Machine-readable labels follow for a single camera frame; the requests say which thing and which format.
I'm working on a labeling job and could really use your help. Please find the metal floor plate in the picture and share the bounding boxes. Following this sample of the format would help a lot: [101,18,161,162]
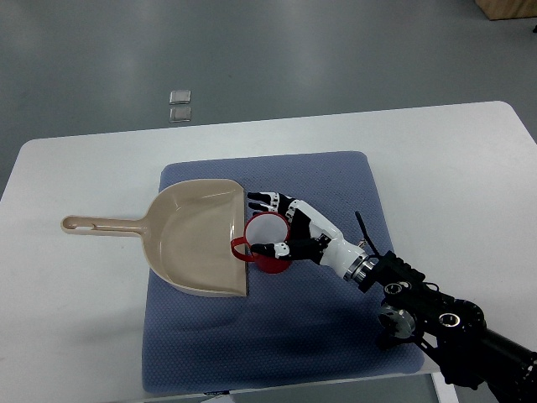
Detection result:
[169,89,191,105]
[169,106,191,123]

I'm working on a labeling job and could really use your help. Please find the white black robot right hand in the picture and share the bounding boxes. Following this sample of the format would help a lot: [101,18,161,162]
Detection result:
[247,191,368,278]

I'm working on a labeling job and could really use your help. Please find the beige plastic dustpan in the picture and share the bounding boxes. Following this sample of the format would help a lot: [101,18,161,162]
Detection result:
[60,179,248,297]

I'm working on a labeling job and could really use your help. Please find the blue textured mat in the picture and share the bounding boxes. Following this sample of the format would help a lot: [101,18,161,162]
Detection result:
[142,151,424,394]

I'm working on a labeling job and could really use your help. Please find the white table leg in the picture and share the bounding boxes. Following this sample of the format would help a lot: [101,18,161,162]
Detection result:
[431,372,459,403]

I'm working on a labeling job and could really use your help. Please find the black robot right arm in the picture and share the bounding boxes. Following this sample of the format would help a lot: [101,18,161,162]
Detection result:
[344,251,536,402]

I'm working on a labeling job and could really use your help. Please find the lower metal floor plate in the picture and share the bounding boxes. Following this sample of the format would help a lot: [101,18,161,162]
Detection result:
[169,106,191,123]

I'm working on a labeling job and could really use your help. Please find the red mug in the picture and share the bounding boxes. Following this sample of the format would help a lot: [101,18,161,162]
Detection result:
[230,212,290,275]

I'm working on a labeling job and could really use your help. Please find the wooden box corner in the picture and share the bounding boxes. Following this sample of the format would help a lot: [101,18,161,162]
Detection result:
[475,0,536,21]

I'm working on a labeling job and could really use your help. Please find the upper metal floor plate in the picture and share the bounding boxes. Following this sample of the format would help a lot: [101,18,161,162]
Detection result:
[169,89,191,105]

